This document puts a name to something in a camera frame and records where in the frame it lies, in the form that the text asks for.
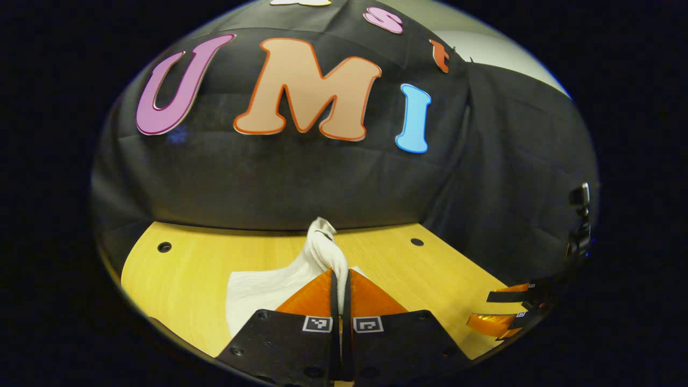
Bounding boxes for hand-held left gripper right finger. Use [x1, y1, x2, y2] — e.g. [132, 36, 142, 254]
[342, 269, 475, 386]

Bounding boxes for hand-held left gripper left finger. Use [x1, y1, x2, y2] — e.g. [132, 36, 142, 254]
[216, 269, 341, 386]

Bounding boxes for white jeans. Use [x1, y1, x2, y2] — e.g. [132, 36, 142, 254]
[225, 217, 367, 340]

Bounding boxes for black backdrop cloth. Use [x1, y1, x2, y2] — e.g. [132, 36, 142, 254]
[90, 0, 600, 286]

